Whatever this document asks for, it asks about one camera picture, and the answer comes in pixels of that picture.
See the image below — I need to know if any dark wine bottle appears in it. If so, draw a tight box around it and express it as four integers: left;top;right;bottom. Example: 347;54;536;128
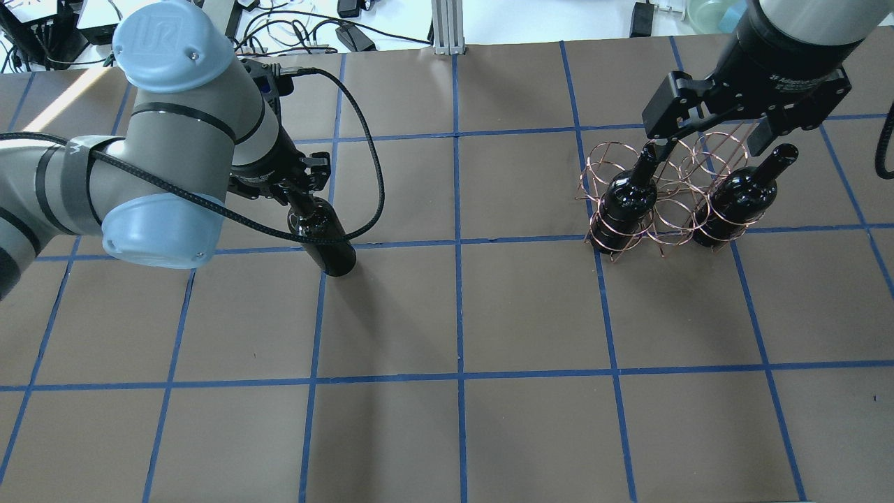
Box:
288;192;357;277

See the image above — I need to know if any black power adapter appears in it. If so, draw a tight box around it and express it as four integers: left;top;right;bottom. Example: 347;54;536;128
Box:
629;1;655;38

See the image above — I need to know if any aluminium frame post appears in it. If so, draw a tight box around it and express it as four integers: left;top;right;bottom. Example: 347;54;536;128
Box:
431;0;467;55

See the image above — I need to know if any near basket wine bottle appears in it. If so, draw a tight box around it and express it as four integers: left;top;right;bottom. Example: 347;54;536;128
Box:
691;143;799;248

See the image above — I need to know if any copper wire wine basket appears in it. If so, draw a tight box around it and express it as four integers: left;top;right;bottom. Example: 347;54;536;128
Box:
578;122;757;260

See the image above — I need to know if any green glass plate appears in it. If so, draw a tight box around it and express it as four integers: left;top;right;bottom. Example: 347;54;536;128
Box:
684;1;748;34

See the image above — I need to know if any basket wine bottle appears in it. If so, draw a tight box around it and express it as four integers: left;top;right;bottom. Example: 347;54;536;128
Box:
590;143;660;255
691;143;799;248

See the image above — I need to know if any brown paper mat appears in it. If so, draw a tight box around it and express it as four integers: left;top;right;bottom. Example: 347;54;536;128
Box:
2;28;892;502

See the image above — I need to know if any far basket wine bottle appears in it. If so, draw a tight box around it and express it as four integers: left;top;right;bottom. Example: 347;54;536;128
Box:
590;143;660;255

